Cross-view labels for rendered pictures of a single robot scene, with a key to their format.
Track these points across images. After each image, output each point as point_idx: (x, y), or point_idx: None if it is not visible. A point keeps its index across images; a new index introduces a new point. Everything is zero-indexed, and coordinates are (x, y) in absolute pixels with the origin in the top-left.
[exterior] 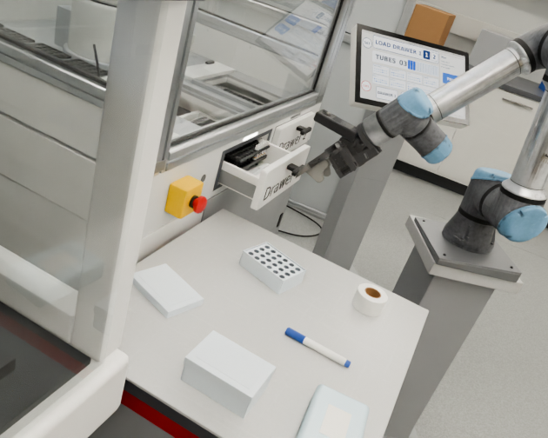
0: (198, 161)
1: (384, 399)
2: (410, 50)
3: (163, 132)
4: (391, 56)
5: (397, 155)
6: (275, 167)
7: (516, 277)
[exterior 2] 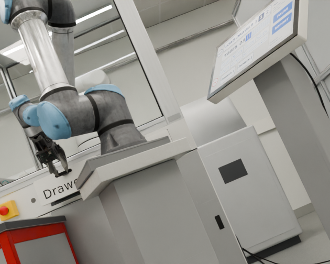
0: (20, 191)
1: None
2: (248, 28)
3: None
4: (234, 45)
5: (301, 108)
6: (42, 177)
7: (88, 166)
